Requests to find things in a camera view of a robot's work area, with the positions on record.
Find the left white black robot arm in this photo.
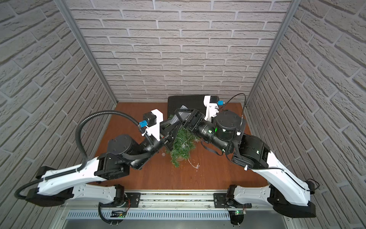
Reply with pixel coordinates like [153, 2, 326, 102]
[25, 120, 180, 207]

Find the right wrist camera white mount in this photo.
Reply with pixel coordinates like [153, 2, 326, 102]
[203, 95, 225, 122]

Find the left black corrugated cable conduit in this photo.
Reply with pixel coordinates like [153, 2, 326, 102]
[14, 110, 152, 200]

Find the clear string light wire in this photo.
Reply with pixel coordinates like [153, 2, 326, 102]
[161, 134, 201, 169]

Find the small green christmas tree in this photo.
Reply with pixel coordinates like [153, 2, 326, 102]
[168, 127, 199, 168]

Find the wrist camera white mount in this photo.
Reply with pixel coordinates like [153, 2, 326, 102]
[139, 109, 164, 141]
[203, 95, 225, 122]

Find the aluminium front rail frame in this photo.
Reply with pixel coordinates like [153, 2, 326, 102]
[61, 188, 275, 220]

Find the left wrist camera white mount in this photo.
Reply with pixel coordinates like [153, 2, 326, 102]
[139, 109, 164, 141]

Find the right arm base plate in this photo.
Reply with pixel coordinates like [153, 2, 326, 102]
[213, 193, 252, 209]

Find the black plastic tool case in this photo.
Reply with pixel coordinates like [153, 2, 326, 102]
[167, 94, 206, 118]

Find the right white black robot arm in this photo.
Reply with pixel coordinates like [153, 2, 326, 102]
[175, 109, 316, 218]

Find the clear battery box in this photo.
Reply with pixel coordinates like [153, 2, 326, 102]
[171, 105, 191, 124]

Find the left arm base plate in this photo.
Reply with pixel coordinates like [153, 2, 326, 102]
[101, 192, 141, 208]

